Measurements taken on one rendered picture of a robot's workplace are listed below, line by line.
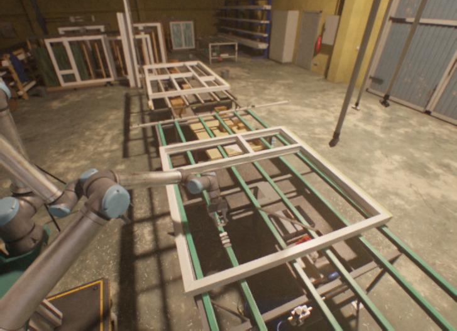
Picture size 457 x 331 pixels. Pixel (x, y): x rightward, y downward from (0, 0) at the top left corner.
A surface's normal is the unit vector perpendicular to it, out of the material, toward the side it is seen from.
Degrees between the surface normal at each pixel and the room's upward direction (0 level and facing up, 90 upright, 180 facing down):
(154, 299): 0
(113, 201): 87
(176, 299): 0
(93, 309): 0
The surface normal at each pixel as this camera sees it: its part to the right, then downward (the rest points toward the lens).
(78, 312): 0.00, -0.82
